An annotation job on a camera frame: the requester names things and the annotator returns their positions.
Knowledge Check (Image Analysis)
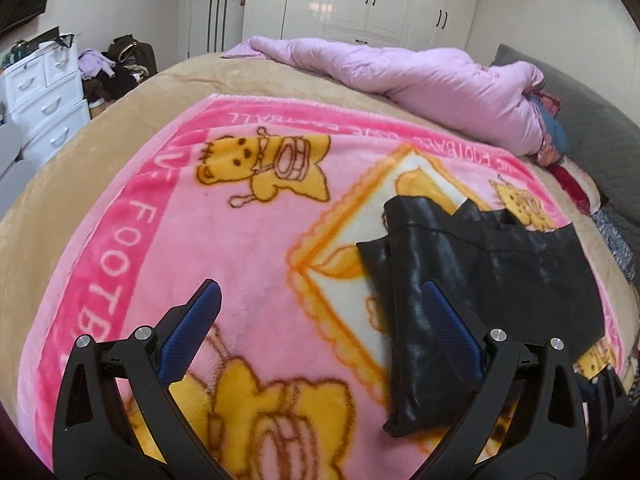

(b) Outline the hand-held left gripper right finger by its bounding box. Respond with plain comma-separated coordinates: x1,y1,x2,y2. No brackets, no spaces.
420,280,588,480

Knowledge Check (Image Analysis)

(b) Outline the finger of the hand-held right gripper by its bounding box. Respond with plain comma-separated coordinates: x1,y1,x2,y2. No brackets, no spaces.
580,362,633,443

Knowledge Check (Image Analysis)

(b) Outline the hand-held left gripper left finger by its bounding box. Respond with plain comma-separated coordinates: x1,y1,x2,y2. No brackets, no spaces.
52,278,236,480

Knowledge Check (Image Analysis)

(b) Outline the black leather garment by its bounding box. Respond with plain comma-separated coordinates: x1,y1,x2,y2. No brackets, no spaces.
356,195,607,438

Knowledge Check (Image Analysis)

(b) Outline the pile of colourful clothes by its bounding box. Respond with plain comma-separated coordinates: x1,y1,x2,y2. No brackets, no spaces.
525,87,640,281

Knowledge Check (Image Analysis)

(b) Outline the pile of dark clothes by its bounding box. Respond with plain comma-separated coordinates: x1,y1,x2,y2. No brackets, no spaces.
82,62,151,107

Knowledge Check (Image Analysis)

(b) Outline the pink printed blanket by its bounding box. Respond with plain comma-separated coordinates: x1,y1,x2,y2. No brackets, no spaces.
15,92,626,480

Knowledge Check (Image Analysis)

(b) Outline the beige plush bed cover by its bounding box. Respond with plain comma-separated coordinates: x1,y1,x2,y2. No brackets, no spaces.
0,50,640,411

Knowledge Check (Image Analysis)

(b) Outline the grey padded headboard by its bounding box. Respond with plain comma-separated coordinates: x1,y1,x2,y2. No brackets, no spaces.
490,44,640,206

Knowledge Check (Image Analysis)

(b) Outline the light pink quilt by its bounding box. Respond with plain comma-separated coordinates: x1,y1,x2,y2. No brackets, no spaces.
220,35,548,157

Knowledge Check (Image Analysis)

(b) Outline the white drawer cabinet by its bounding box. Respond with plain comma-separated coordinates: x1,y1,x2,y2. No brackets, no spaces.
0,40,92,168

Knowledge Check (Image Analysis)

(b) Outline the light purple garment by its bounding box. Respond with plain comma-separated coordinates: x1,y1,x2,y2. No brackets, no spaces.
77,49,117,80

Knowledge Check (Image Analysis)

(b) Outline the white wardrobe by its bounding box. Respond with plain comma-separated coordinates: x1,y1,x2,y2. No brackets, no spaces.
180,0,486,58

